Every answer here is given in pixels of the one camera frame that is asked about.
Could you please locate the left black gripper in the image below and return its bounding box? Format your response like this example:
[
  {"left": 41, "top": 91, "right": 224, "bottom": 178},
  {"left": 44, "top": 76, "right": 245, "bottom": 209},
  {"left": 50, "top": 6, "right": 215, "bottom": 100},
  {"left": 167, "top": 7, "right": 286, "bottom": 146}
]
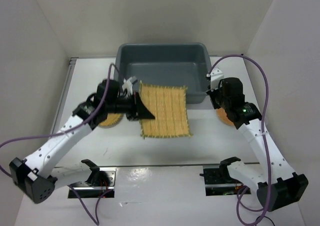
[{"left": 107, "top": 90, "right": 156, "bottom": 121}]

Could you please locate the round yellow bamboo tray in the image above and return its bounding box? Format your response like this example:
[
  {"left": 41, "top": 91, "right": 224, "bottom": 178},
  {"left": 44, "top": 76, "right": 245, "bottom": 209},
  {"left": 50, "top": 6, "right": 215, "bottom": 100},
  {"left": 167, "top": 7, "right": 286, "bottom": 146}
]
[{"left": 98, "top": 113, "right": 124, "bottom": 128}]

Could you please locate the square bamboo mat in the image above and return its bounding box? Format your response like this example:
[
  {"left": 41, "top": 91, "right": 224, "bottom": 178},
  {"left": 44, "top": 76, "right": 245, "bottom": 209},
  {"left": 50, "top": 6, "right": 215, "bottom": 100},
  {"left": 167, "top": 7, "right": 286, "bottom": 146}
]
[{"left": 139, "top": 82, "right": 193, "bottom": 139}]

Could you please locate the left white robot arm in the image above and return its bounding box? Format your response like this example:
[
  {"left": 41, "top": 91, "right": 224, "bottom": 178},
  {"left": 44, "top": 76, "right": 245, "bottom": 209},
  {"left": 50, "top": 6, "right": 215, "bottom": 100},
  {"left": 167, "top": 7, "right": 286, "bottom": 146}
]
[{"left": 9, "top": 77, "right": 155, "bottom": 204}]

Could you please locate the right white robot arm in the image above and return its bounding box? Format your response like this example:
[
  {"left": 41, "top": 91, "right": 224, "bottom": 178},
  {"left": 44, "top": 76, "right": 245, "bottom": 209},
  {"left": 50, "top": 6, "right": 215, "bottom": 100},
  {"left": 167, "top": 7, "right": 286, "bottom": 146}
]
[{"left": 206, "top": 75, "right": 309, "bottom": 212}]

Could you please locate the grey plastic bin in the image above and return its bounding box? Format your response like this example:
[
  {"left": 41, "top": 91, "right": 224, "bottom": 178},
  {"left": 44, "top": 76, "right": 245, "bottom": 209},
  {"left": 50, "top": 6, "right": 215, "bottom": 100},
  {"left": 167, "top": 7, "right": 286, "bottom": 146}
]
[{"left": 115, "top": 43, "right": 211, "bottom": 104}]

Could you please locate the round orange woven tray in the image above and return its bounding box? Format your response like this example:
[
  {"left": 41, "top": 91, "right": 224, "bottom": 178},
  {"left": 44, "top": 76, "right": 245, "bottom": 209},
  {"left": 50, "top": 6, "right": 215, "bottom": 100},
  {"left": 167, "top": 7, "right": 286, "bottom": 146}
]
[{"left": 215, "top": 107, "right": 234, "bottom": 127}]

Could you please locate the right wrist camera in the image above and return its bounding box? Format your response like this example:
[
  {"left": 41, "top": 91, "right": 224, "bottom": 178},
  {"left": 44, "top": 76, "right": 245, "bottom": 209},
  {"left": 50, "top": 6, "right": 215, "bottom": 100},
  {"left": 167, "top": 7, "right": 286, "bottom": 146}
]
[{"left": 206, "top": 67, "right": 224, "bottom": 91}]

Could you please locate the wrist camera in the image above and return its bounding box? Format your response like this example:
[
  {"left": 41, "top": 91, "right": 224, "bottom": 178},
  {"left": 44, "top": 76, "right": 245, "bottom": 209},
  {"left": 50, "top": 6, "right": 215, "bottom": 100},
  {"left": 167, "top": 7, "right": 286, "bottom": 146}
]
[
  {"left": 122, "top": 76, "right": 138, "bottom": 98},
  {"left": 206, "top": 67, "right": 224, "bottom": 91}
]

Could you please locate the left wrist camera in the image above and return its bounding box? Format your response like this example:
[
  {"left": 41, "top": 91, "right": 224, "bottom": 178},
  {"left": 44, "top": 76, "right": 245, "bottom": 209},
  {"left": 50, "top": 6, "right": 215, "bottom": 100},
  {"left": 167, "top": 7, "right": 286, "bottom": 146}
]
[{"left": 122, "top": 76, "right": 138, "bottom": 98}]

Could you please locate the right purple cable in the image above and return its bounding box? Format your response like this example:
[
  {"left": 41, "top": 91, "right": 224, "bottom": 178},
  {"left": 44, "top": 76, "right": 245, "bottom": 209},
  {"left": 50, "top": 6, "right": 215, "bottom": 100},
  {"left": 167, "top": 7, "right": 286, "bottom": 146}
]
[{"left": 208, "top": 55, "right": 273, "bottom": 225}]

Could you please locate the purple cable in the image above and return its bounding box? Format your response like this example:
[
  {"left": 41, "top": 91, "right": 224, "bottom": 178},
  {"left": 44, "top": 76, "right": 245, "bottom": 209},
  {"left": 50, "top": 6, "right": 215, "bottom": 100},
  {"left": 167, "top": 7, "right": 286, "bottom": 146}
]
[
  {"left": 208, "top": 55, "right": 273, "bottom": 225},
  {"left": 0, "top": 63, "right": 121, "bottom": 225}
]

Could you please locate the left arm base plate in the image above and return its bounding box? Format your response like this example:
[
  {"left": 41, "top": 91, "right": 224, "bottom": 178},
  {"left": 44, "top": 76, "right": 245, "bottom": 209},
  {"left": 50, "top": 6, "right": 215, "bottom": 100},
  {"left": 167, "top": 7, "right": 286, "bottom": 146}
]
[{"left": 71, "top": 167, "right": 117, "bottom": 199}]

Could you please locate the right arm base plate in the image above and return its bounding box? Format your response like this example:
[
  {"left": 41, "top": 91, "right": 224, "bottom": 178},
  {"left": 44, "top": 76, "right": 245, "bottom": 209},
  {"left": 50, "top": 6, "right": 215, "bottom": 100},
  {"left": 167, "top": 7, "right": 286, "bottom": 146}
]
[{"left": 199, "top": 165, "right": 244, "bottom": 197}]

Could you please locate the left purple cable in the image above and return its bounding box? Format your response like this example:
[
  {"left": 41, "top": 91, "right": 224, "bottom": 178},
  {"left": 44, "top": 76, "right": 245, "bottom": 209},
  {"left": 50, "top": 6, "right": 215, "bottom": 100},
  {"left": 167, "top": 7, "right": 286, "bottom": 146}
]
[{"left": 0, "top": 63, "right": 121, "bottom": 225}]

